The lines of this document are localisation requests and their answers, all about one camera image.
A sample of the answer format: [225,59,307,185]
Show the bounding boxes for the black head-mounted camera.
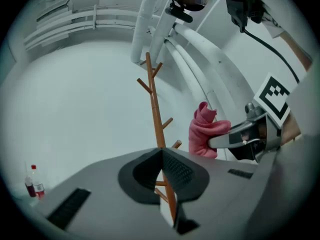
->
[163,0,207,24]

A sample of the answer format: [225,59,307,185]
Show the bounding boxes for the brown wooden coat rack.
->
[136,51,183,229]

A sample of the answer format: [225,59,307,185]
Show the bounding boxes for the pink cloth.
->
[188,101,232,159]

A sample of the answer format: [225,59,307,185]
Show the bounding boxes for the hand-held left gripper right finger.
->
[161,148,260,240]

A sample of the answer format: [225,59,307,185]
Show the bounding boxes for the white ceiling vent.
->
[36,0,73,23]

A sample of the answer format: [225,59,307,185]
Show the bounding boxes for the white ceiling conduit rails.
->
[23,3,141,51]

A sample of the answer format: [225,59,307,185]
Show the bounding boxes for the person's right forearm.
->
[280,31,314,145]

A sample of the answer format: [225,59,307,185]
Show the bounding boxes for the red-capped clear bottle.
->
[30,164,46,201]

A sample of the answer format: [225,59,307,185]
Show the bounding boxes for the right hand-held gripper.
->
[208,72,292,164]

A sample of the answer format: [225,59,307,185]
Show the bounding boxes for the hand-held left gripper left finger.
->
[32,147,176,240]

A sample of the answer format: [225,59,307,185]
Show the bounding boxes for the white insulated pipe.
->
[149,0,181,60]
[163,40,213,110]
[172,22,253,125]
[169,37,227,117]
[130,0,165,64]

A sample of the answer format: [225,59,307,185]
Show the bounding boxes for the black recorder box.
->
[221,0,267,34]

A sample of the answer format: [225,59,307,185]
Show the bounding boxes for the thick black cable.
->
[243,28,301,85]

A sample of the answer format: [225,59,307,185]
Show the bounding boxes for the small dark red bottle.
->
[24,175,37,198]

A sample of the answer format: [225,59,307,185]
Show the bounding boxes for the person's white shirt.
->
[261,7,287,39]

